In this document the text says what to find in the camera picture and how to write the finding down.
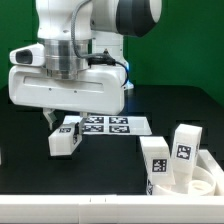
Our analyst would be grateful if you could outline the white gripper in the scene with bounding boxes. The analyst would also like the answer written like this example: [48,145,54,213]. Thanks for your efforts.
[9,65,125,146]

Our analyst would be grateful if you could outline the white round stool seat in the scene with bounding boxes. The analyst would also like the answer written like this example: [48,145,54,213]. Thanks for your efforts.
[146,166,216,196]

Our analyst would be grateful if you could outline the paper sheet with markers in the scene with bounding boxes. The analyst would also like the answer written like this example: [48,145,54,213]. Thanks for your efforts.
[61,115,153,136]

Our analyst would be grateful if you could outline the white L-shaped fence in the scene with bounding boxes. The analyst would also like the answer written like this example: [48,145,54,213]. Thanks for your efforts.
[0,150,224,224]

